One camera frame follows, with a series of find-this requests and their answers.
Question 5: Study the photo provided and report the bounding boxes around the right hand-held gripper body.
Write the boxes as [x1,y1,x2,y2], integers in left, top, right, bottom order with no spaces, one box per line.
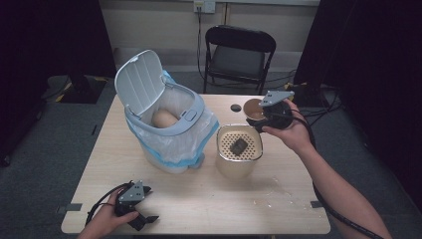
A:
[258,90,295,131]

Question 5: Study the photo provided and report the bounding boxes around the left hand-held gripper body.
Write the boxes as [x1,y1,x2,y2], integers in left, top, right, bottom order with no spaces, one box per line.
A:
[113,179,147,217]

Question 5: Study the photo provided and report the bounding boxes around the brown paper cup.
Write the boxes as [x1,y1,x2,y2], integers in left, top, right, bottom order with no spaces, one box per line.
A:
[243,98,268,122]

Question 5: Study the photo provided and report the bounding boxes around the dark tea residue lump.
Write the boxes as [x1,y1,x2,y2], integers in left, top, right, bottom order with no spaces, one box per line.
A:
[229,137,250,157]

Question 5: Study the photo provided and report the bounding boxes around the beige strainer bin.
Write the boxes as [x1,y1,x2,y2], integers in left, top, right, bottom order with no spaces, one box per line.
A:
[215,123,264,180]

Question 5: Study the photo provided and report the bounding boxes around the white trash can grey lid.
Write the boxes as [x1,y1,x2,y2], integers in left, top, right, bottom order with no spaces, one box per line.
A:
[113,49,207,175]

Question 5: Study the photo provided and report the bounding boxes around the person's right hand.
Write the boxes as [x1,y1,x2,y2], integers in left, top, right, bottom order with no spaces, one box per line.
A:
[261,99,316,154]

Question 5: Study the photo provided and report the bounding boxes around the person's left hand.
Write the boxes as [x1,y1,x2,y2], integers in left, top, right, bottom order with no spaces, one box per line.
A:
[83,190,140,237]

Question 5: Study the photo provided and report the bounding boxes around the black stand base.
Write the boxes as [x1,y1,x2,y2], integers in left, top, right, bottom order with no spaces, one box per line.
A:
[59,75,107,105]
[284,81,330,108]

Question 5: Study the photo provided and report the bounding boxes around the black folding chair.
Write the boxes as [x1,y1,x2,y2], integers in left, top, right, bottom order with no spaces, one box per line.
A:
[202,24,278,97]

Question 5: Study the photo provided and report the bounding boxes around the beige rounded lump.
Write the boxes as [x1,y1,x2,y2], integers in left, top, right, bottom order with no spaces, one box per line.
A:
[151,109,179,129]

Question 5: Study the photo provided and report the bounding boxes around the black curtain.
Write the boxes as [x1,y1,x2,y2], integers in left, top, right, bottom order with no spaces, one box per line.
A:
[293,0,422,210]
[0,0,119,167]

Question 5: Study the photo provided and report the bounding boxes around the left hand-held gripper black cable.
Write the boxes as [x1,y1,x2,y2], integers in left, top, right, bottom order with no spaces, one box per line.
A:
[85,180,133,225]

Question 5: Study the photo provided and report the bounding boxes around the hand-held gripper black cable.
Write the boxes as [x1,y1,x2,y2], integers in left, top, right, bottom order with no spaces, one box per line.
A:
[292,109,386,239]
[85,180,133,225]

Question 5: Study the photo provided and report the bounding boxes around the black floor cables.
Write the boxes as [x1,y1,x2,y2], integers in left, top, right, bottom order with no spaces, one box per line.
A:
[298,89,342,137]

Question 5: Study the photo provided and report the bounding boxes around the black power cable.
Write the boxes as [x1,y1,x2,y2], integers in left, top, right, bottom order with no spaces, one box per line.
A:
[196,8,213,84]

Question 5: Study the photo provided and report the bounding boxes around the right hand-held gripper black cable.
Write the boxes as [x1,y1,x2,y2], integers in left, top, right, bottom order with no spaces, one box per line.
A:
[292,109,386,239]

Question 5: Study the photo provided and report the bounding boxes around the white wall socket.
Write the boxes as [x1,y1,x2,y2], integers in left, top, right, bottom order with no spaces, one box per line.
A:
[193,0,217,14]

